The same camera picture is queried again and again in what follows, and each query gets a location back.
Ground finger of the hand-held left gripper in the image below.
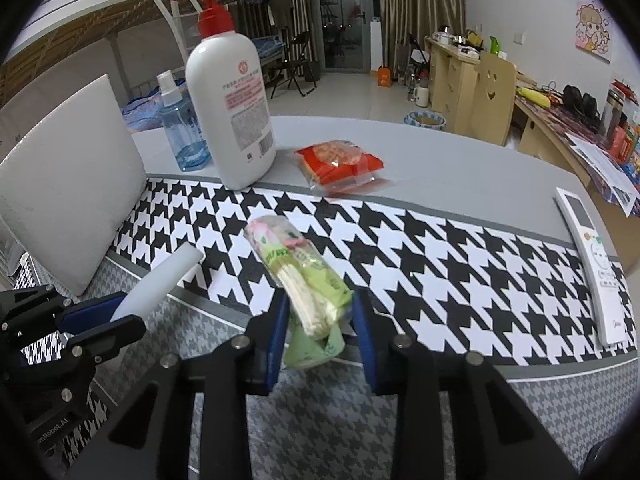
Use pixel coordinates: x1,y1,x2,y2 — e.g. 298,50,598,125
60,314,148,367
50,292,127,337

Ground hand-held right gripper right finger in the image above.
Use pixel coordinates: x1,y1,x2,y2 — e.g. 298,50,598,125
350,290,581,480

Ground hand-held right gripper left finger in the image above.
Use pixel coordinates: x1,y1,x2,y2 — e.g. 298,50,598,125
65,287,293,480

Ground white foam bar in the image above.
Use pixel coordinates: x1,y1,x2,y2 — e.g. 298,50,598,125
109,241,205,323

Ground green plastic packet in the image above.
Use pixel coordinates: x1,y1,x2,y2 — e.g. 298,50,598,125
244,215,356,371

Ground white foam box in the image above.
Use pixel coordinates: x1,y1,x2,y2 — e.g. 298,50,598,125
0,74,147,297

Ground black white houndstooth mat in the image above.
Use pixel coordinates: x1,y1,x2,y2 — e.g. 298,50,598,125
0,175,633,480

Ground red snack packet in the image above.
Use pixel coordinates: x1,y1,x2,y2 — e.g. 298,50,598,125
294,139,386,196

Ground blue spray bottle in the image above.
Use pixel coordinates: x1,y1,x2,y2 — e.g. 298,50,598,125
156,71,211,172

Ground blue orange quilt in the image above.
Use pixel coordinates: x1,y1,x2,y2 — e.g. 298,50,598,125
122,92,167,129

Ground blue-rimmed basin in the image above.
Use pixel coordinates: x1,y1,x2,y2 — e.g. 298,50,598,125
404,110,447,132

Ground white remote control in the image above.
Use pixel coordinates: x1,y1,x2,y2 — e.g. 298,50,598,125
555,187,637,346

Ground white red-pump lotion bottle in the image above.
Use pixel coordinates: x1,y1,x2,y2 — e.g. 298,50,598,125
169,0,277,191

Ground wooden smiley-face chair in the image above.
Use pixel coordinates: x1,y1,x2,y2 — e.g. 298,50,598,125
452,50,519,147

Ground light wooden desk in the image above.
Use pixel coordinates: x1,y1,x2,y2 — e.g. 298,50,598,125
424,35,640,257

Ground black folding chair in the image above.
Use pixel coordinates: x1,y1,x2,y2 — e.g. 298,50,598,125
270,30,319,99

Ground large metal bunk bed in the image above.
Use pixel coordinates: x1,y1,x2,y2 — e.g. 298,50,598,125
0,0,201,121

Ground white printed papers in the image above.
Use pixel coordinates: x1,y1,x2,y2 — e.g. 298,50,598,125
567,135,640,217

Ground yellow plush toy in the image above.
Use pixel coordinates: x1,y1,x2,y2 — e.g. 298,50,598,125
517,87,552,109

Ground blue plaid bedding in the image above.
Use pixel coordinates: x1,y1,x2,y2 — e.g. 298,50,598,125
250,36,287,59

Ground black headphones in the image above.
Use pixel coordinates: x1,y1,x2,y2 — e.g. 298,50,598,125
562,85,602,129

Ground glass balcony door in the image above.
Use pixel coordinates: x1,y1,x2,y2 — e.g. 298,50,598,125
315,0,374,72

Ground hanging dark green garment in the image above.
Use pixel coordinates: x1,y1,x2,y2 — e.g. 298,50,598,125
267,0,294,47

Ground narrow striped beige curtain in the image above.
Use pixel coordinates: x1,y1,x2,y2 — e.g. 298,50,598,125
380,0,467,75

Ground cartoon wall poster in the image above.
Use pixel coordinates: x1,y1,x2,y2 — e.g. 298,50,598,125
575,0,614,64

